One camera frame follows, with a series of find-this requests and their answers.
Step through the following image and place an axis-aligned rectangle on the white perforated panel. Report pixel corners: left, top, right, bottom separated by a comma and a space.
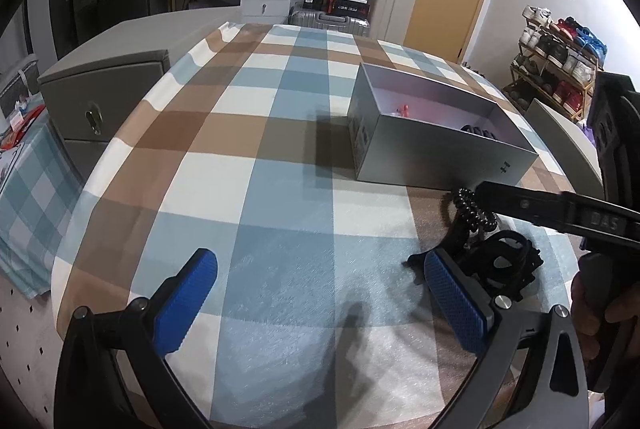
0, 279, 57, 429

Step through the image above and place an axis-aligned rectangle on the wooden shoe rack with shoes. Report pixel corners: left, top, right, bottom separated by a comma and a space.
502, 6, 609, 124

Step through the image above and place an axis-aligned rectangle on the checked tablecloth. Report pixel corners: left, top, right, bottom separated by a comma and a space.
50, 21, 591, 415

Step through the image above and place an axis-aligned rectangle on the grey cardboard box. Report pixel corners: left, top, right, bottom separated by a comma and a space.
346, 62, 540, 192

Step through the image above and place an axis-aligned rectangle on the person's right hand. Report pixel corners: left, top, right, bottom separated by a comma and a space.
570, 268, 627, 371

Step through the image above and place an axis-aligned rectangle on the grey drawer cabinet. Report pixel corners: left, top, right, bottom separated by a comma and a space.
37, 6, 248, 182
525, 98, 606, 190

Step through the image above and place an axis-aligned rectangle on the silver suitcase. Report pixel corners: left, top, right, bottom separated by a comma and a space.
290, 9, 372, 38

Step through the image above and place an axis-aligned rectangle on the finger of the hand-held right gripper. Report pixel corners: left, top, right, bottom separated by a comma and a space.
474, 180, 640, 238

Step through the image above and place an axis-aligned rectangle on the black claw hair clip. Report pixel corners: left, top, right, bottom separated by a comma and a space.
404, 231, 545, 303

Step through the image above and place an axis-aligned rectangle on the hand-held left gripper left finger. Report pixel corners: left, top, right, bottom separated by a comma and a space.
52, 248, 219, 429

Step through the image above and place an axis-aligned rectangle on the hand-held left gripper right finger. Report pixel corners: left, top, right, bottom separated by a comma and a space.
424, 248, 591, 429

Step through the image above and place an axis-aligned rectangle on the black and red box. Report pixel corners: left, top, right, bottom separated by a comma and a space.
322, 0, 371, 17

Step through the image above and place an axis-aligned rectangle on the grey storage bin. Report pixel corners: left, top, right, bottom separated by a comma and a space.
0, 54, 41, 120

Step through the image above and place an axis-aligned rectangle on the black spiral hair tie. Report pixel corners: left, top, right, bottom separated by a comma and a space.
442, 186, 499, 235
460, 124, 501, 142

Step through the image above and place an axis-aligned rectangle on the checked side table cloth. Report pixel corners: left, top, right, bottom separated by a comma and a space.
0, 109, 84, 298

